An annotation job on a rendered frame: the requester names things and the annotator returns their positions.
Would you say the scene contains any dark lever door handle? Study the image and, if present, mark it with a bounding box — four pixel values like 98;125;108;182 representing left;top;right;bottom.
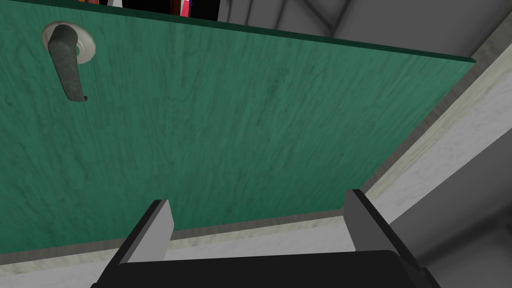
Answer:
41;21;97;103

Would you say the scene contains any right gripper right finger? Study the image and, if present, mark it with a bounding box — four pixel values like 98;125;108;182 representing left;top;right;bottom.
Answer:
343;188;421;269

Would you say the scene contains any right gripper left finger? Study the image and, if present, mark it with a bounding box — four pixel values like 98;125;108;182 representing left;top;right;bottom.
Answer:
118;198;175;265

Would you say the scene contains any green wooden door leaf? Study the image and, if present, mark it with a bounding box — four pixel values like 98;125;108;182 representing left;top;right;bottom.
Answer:
0;0;477;256

